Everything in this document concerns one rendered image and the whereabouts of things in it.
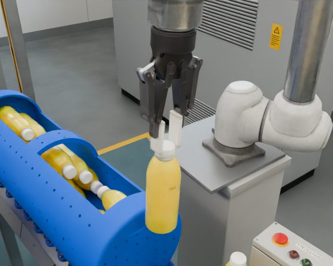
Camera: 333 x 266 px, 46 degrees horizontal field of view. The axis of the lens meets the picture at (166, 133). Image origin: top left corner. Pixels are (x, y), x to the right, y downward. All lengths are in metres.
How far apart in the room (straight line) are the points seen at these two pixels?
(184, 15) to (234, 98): 0.78
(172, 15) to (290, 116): 0.77
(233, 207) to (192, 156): 0.24
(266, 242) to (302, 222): 1.74
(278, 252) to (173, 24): 0.66
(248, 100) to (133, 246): 0.65
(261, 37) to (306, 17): 1.34
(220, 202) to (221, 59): 1.51
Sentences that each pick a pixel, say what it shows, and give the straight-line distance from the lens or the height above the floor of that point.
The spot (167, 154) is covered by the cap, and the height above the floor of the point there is 1.44.
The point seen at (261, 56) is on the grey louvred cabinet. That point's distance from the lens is 2.53.
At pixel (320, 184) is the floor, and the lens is 3.16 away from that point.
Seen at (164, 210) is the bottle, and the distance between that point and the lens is 0.80.
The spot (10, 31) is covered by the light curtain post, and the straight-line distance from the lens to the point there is 2.16.
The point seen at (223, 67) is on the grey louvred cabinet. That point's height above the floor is 0.82.
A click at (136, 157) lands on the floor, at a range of 3.23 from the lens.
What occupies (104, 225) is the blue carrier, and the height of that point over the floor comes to 1.21.
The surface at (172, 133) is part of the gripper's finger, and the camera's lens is 0.76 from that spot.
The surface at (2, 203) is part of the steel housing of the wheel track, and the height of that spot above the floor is 0.88.
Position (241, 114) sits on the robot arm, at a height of 1.22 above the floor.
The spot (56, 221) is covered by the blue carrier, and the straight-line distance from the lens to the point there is 1.05.
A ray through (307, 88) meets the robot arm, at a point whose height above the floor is 1.35.
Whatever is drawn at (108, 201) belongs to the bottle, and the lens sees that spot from 1.11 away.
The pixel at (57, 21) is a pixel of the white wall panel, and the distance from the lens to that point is 6.23.
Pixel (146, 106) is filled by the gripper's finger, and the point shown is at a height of 1.55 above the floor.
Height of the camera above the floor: 1.86
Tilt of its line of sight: 32 degrees down
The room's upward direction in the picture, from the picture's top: straight up
